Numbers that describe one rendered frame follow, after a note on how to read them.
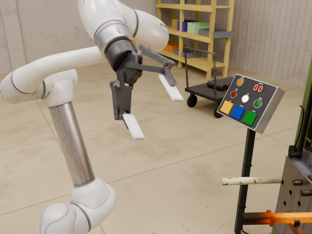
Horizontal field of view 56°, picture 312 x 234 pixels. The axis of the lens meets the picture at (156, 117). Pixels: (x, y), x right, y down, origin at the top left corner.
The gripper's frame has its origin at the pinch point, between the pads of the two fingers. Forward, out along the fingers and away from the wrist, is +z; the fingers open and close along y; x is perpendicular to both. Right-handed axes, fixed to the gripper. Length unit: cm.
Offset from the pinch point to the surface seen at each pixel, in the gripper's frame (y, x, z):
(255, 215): 19, -52, 26
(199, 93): 132, -318, -157
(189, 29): 147, -491, -377
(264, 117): 17, -119, -17
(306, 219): 9, -63, 34
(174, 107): 185, -324, -173
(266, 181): 43, -133, 11
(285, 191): 29, -112, 22
